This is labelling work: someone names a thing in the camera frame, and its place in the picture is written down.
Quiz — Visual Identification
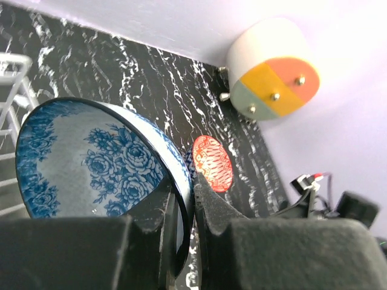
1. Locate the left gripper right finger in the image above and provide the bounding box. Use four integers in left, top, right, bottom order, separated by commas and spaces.
193, 175, 386, 289

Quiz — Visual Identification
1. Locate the white wire dish rack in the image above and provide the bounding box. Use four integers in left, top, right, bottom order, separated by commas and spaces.
1, 52, 39, 219

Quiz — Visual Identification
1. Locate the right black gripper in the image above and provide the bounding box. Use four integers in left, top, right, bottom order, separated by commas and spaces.
272, 190, 380, 228

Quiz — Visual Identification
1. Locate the red patterned bowl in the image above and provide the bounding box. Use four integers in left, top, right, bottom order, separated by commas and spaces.
184, 135, 233, 193

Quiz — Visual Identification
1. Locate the blue patterned bowl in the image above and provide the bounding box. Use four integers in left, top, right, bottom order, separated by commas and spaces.
15, 97, 194, 271

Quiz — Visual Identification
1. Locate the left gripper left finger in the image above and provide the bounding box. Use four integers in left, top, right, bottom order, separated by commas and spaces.
1, 178, 178, 289

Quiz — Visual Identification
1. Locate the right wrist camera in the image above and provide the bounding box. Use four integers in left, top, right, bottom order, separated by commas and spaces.
290, 173, 324, 194

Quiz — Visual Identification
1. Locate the round pastel drawer cabinet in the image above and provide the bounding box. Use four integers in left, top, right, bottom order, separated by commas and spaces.
220, 18, 320, 121

